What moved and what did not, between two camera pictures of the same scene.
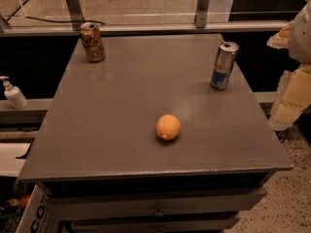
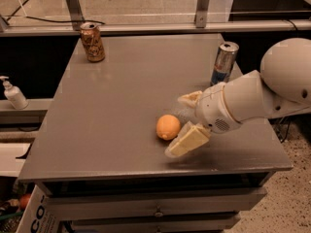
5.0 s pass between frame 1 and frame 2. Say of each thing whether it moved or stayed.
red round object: stayed
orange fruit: stayed
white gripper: moved
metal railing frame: stayed
